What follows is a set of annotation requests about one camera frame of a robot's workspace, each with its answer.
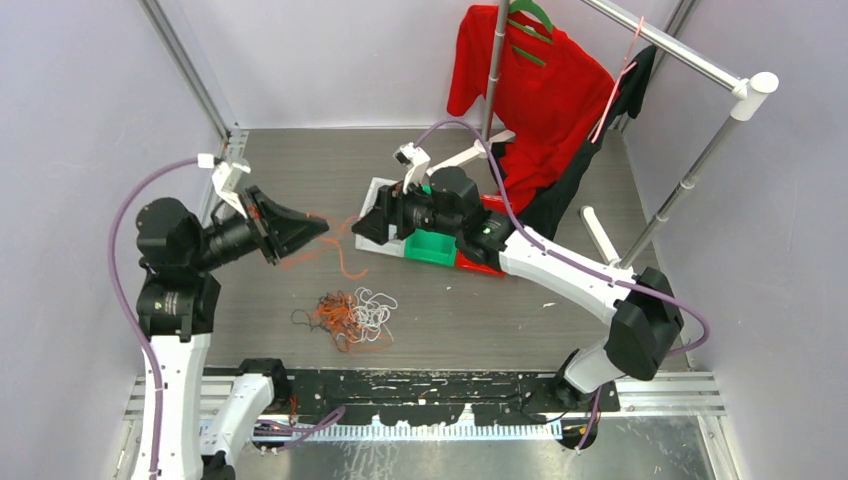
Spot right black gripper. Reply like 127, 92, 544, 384
353, 173, 461, 246

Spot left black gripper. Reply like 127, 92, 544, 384
189, 182, 328, 268

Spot orange cable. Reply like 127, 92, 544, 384
311, 291, 393, 354
278, 211, 370, 282

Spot white thin cable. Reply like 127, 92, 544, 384
341, 286, 399, 346

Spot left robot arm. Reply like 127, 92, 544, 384
132, 187, 329, 479

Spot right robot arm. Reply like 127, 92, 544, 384
352, 167, 683, 411

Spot white plastic bin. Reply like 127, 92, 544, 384
354, 177, 405, 258

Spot green plastic bin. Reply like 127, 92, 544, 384
404, 230, 457, 267

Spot red plastic bin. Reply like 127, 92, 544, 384
454, 195, 506, 277

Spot black t-shirt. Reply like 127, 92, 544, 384
492, 47, 657, 238

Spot red t-shirt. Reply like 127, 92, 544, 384
446, 4, 614, 212

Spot green clothes hanger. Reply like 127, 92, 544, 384
507, 0, 554, 45

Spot pink clothes hanger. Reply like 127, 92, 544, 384
588, 16, 645, 144

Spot metal clothes rack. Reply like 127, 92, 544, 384
425, 0, 780, 273

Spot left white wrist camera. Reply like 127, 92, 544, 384
212, 160, 252, 218

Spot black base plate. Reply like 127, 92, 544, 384
227, 368, 622, 429

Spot aluminium frame rail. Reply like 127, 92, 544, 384
126, 368, 726, 448

